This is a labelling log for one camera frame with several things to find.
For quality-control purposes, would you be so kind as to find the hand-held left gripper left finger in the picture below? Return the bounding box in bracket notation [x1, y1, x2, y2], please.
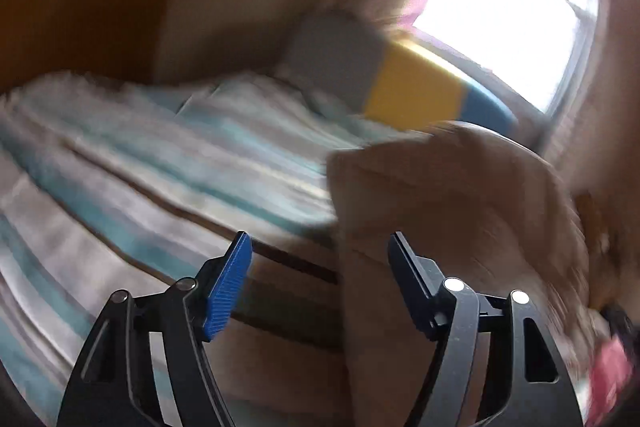
[57, 231, 252, 427]

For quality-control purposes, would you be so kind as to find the striped bed cover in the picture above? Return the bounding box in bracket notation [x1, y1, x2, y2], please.
[0, 69, 401, 427]

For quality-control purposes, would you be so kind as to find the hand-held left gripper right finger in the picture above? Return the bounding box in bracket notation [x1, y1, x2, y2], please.
[389, 232, 583, 427]

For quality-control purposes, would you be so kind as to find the grey yellow blue padded headboard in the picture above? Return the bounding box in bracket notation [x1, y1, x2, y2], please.
[282, 12, 521, 132]

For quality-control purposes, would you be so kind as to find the white quilted jacket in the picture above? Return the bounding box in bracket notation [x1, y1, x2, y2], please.
[327, 121, 616, 427]

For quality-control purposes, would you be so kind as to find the window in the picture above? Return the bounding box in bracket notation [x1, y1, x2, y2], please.
[405, 0, 601, 118]

